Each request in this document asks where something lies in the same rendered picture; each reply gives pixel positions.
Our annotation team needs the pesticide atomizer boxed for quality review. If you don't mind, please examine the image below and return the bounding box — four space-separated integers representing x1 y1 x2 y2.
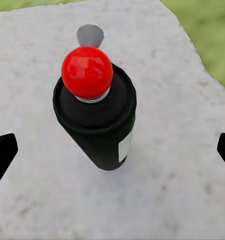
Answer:
53 24 137 171

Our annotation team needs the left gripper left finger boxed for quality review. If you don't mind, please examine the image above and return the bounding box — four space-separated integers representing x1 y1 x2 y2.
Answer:
0 133 18 180

